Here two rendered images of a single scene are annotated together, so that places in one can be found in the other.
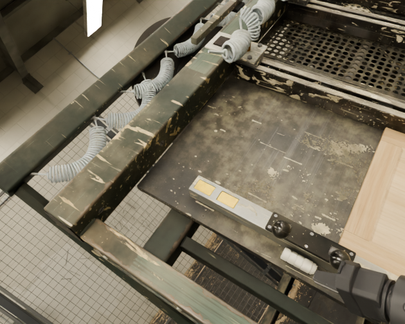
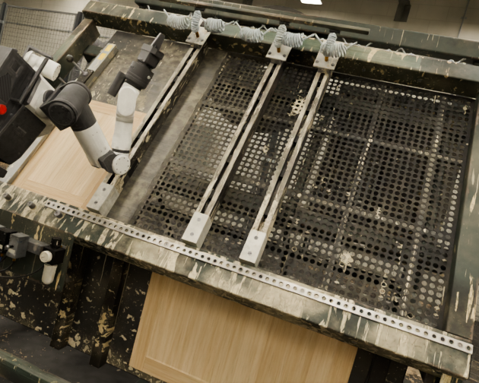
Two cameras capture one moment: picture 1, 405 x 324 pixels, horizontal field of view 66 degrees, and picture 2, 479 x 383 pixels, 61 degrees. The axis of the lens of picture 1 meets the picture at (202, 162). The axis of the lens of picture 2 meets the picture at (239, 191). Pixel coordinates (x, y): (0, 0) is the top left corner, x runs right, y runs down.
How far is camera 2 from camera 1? 2.24 m
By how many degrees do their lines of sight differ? 43
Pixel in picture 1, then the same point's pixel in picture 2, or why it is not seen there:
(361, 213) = (96, 104)
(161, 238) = (94, 49)
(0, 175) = not seen: outside the picture
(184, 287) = (62, 50)
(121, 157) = (115, 11)
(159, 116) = (141, 16)
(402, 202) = (103, 119)
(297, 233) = (82, 78)
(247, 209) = (96, 63)
